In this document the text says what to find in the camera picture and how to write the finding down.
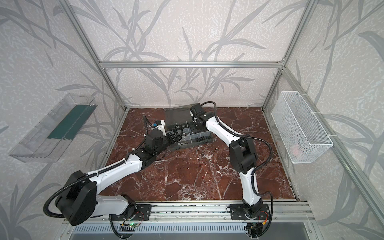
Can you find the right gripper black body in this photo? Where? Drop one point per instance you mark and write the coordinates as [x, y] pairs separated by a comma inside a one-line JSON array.
[[194, 126]]

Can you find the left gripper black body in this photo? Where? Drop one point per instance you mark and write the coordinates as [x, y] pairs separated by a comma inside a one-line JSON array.
[[169, 136]]

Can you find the grey compartment organizer box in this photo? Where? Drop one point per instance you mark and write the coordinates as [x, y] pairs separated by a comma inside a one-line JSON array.
[[181, 118]]

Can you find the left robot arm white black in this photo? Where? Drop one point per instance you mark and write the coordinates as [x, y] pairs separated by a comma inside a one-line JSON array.
[[80, 198]]

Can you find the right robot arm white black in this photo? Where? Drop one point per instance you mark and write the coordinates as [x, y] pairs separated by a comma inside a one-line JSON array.
[[243, 156]]

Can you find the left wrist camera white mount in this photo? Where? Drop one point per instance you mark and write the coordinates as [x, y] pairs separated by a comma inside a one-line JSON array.
[[159, 125]]

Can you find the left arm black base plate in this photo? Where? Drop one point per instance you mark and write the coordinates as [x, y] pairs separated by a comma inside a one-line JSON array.
[[140, 212]]

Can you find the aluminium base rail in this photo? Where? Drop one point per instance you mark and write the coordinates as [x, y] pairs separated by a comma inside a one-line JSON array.
[[218, 212]]

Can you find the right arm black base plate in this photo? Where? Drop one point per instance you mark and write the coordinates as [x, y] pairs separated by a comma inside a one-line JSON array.
[[242, 212]]

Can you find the aluminium frame back crossbar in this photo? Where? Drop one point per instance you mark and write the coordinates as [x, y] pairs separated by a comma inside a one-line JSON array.
[[189, 64]]

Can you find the white wire mesh basket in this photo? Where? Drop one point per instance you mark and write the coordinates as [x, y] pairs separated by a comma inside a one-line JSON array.
[[302, 134]]

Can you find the clear plastic wall bin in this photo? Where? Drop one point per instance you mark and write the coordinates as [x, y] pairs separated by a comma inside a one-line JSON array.
[[50, 138]]

